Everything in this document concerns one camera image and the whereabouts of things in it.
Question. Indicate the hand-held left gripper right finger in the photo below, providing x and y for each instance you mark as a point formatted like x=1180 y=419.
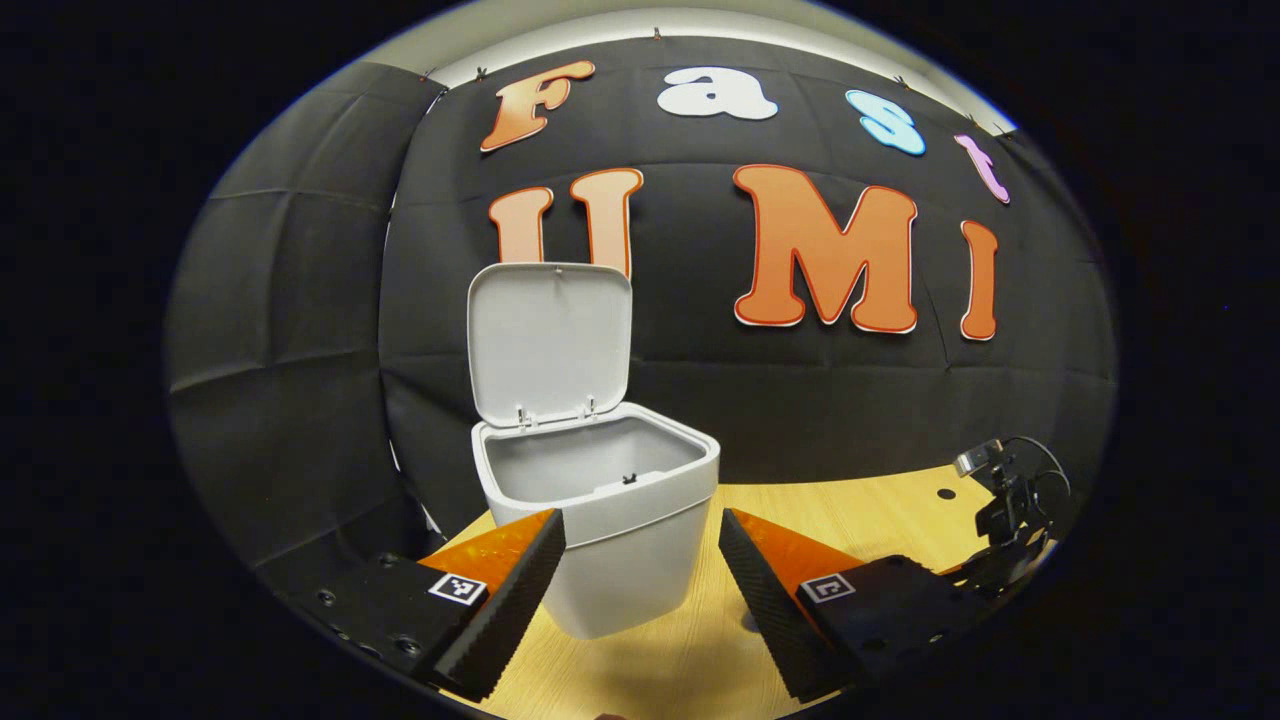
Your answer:
x=760 y=600

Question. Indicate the black backdrop cloth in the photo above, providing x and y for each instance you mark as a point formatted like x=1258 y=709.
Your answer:
x=800 y=400

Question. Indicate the white desktop garbage bin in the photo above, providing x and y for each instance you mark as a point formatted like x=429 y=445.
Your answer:
x=620 y=560

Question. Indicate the wooden desktop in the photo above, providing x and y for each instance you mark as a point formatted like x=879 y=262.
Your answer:
x=650 y=680

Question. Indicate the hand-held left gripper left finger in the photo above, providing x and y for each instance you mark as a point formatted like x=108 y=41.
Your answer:
x=515 y=600

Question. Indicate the black quilted cloth panel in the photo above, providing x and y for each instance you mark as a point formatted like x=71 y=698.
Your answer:
x=270 y=380

